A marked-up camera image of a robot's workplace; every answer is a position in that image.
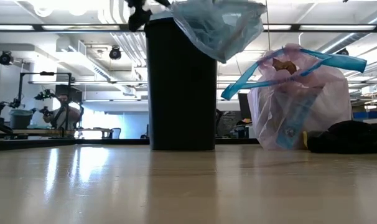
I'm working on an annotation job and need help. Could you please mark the black overhead camera stand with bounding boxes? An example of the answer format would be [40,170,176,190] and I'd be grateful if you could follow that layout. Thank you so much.
[17,71,73,138]

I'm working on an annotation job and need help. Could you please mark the teal background bin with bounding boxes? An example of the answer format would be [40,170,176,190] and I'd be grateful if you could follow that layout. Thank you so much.
[8,108,34,130]

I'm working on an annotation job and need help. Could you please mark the blue storage bins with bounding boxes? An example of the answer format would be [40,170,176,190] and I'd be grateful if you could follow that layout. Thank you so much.
[352,111,377,120]

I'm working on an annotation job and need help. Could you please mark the black aluminium table frame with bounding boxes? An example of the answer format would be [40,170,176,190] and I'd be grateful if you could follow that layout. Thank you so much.
[0,138,260,152]

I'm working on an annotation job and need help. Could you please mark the purple drawstring trash bag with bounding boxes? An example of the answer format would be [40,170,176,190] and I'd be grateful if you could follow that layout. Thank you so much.
[220,42,368,152]

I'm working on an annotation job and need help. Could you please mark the black computer monitor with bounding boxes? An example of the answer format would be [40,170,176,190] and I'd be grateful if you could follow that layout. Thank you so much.
[237,93,252,121]

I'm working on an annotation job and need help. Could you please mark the translucent blue plastic bag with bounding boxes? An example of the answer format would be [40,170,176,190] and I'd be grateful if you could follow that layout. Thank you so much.
[170,0,268,65]

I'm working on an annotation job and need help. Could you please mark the black fabric gloves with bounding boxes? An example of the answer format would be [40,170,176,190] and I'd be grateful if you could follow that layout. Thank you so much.
[305,120,377,155]

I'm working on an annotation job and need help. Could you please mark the dark plastic trash bin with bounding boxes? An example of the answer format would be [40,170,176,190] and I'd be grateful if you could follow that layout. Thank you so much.
[143,17,219,152]

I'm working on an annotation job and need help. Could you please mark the background office chair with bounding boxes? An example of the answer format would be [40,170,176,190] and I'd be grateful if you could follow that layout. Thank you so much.
[108,127,123,140]

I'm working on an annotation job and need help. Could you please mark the person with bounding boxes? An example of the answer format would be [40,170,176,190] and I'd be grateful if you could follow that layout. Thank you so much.
[42,94,81,131]

